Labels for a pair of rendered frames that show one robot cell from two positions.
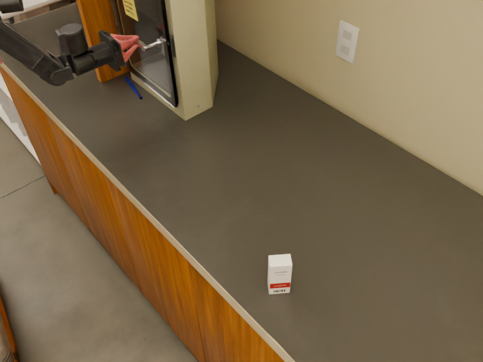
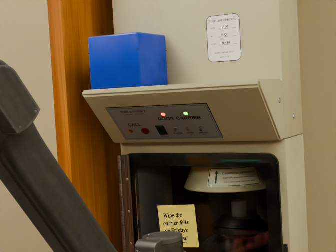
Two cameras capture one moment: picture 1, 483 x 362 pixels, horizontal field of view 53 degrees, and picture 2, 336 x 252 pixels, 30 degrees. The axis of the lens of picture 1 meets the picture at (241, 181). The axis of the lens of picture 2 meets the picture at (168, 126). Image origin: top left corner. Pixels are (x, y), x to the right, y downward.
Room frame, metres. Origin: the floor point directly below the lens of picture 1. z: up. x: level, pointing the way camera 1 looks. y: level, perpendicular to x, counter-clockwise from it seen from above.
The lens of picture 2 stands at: (0.32, 0.74, 1.50)
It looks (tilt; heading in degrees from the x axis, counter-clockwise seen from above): 3 degrees down; 338
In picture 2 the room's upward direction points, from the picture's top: 3 degrees counter-clockwise
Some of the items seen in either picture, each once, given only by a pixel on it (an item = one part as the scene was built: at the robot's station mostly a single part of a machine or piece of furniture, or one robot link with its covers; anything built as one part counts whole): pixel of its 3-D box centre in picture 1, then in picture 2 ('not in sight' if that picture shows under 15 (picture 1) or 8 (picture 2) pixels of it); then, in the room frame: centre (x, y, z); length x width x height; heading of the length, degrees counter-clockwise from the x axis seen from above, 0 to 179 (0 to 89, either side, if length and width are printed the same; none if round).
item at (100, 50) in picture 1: (101, 54); not in sight; (1.18, 0.37, 1.20); 0.07 x 0.07 x 0.10; 39
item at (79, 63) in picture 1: (80, 60); not in sight; (1.14, 0.42, 1.21); 0.07 x 0.06 x 0.07; 129
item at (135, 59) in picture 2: not in sight; (128, 62); (1.36, 0.38, 1.56); 0.10 x 0.10 x 0.09; 40
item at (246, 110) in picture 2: not in sight; (181, 114); (1.29, 0.32, 1.46); 0.32 x 0.11 x 0.10; 40
